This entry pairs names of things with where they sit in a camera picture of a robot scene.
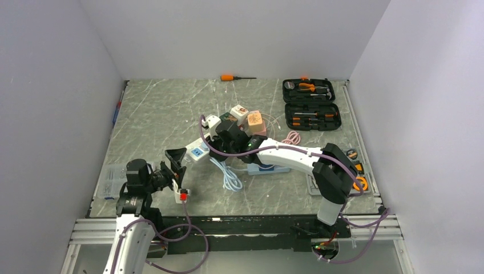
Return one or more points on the beige cube socket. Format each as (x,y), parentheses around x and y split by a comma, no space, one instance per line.
(255,122)

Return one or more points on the light blue power strip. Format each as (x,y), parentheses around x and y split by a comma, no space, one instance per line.
(254,169)

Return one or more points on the orange handled screwdriver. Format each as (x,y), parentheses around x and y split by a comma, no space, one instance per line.
(228,78)

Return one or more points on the red blue pen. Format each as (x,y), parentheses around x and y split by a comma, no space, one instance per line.
(117,108)

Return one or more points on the green cube socket lion print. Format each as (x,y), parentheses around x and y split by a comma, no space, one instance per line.
(228,116)

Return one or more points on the white power strip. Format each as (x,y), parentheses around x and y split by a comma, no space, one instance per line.
(196,151)

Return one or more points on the white cube socket tiger print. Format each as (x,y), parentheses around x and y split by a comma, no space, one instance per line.
(240,113)

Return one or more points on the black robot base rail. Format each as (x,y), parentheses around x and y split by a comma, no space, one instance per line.
(249,233)

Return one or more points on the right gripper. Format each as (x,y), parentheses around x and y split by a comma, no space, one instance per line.
(214,142)

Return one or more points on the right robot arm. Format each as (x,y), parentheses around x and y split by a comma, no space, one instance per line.
(267,151)

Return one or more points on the orange pliers in case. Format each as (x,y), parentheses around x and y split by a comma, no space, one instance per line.
(308,87)

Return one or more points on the black tool case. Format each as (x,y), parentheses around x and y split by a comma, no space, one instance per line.
(310,111)

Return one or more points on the yellow tape measure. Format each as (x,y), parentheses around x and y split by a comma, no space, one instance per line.
(359,183)

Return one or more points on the pink power strip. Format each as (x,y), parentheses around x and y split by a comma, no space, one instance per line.
(262,133)

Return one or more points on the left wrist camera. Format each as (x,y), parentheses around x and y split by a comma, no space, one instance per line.
(181,195)

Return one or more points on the grey tool tray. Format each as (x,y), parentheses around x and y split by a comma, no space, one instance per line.
(334,171)

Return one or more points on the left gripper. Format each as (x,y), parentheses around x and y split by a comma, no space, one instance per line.
(175,157)

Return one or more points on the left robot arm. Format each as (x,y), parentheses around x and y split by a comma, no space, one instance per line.
(137,222)

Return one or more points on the clear plastic screw box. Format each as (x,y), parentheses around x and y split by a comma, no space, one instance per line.
(110,181)

